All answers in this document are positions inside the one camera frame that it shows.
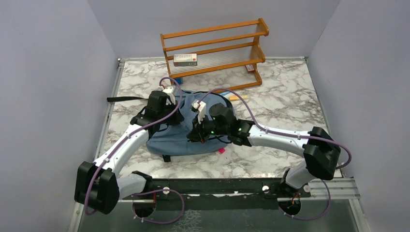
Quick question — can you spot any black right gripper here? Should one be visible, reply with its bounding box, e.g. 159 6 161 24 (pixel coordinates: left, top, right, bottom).
187 113 229 144

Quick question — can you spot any blue student backpack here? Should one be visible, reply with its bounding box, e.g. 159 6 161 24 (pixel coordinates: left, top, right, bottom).
107 91 236 163

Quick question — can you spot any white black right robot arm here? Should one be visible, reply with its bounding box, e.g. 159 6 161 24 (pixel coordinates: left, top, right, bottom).
187 100 341 197

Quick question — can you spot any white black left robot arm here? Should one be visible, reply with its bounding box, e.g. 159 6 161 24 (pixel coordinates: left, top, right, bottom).
74 87 183 214

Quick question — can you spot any blue small object under shelf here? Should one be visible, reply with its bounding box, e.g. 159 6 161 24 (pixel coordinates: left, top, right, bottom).
174 78 183 85

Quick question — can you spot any orange highlighter pen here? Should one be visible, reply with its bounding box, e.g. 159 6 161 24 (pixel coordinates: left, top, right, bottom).
228 95 249 101

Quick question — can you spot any white grey box on shelf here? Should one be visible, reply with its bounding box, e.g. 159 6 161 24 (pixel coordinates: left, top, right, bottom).
173 53 198 67

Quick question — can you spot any orange wooden shelf rack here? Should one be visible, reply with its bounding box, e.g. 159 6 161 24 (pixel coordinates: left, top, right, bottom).
160 18 269 90

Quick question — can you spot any small red card box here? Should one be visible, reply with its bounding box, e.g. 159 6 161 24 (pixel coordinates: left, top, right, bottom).
245 64 255 73

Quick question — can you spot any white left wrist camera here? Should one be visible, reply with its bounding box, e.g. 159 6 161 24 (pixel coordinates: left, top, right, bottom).
159 85 177 105

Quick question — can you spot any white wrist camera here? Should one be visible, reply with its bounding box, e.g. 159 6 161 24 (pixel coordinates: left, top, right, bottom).
159 85 177 105
191 99 206 124

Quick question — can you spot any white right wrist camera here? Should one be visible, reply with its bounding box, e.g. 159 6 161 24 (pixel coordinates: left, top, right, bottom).
191 99 206 124

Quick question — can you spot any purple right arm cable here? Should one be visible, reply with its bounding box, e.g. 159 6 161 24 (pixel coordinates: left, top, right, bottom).
198 88 352 222

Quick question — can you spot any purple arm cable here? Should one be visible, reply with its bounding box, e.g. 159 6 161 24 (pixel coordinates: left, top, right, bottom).
84 76 186 225
198 88 352 222

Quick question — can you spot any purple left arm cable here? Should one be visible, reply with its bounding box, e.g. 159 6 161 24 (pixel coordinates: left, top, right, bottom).
84 76 186 225

